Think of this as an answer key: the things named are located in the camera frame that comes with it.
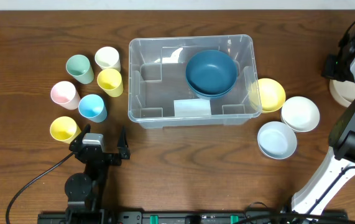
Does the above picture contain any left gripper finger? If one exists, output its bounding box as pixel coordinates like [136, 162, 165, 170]
[117, 126, 131, 160]
[70, 124, 91, 146]

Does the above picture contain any yellow cup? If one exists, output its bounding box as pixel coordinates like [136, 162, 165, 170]
[97, 68, 124, 97]
[50, 116, 81, 144]

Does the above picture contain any clear plastic storage container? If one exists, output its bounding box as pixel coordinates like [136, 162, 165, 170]
[128, 34, 261, 129]

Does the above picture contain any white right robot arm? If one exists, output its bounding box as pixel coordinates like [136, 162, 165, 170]
[290, 23, 355, 219]

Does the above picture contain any blue cup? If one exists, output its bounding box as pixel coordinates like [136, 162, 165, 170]
[78, 94, 108, 123]

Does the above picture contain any white small bowl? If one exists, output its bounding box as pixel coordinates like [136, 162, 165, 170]
[281, 96, 320, 133]

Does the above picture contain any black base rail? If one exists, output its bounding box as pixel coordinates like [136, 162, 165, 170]
[37, 210, 349, 224]

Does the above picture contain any pink cup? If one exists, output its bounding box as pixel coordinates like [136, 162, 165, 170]
[50, 81, 81, 110]

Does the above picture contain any white label in container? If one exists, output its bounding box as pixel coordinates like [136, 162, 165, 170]
[173, 98, 211, 118]

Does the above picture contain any yellow cup upper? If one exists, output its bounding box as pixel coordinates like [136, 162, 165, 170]
[97, 68, 124, 97]

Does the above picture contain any black cable left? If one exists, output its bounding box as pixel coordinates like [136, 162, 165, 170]
[5, 151, 76, 224]

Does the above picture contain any dark blue large bowl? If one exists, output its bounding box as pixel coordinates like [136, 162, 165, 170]
[187, 80, 236, 99]
[185, 50, 238, 83]

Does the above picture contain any yellow cup lower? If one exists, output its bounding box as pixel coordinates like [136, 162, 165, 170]
[50, 116, 81, 144]

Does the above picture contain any cream cup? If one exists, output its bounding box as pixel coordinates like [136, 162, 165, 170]
[95, 47, 121, 72]

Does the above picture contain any light blue small bowl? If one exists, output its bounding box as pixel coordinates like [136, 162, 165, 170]
[257, 121, 298, 160]

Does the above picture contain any beige large bowl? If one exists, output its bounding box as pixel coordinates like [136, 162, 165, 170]
[330, 80, 355, 108]

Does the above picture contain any yellow small bowl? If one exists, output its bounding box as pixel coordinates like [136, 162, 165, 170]
[249, 78, 286, 113]

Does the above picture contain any green cup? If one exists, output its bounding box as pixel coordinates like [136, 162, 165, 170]
[65, 55, 94, 84]

